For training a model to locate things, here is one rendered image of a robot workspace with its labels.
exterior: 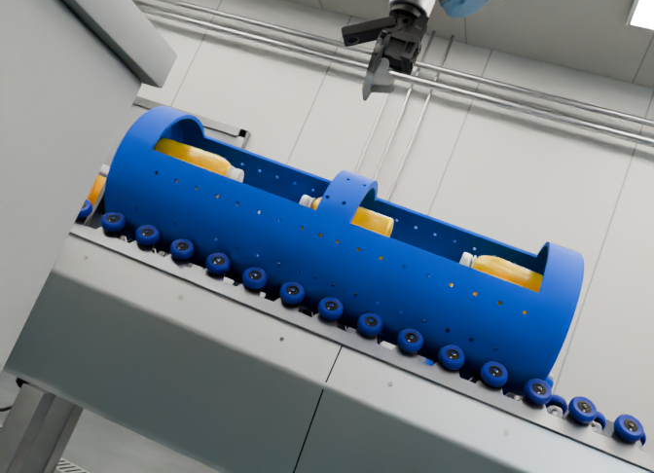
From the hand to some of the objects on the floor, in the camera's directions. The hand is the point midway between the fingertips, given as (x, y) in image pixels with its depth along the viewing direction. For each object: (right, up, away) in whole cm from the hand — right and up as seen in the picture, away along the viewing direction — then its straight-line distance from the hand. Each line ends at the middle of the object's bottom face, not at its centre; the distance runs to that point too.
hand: (363, 92), depth 136 cm
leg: (-83, -118, -11) cm, 145 cm away
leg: (-85, -115, -25) cm, 145 cm away
